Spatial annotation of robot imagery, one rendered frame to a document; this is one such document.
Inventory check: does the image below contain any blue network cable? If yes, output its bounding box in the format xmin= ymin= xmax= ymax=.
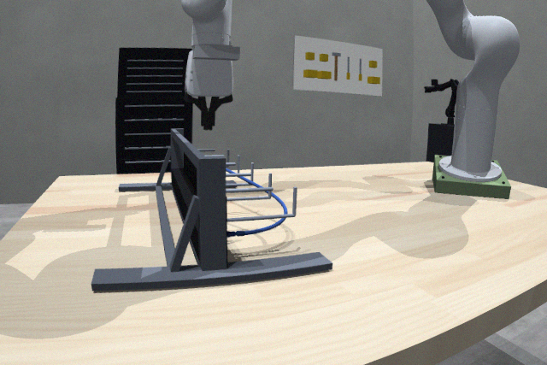
xmin=226 ymin=168 xmax=288 ymax=237

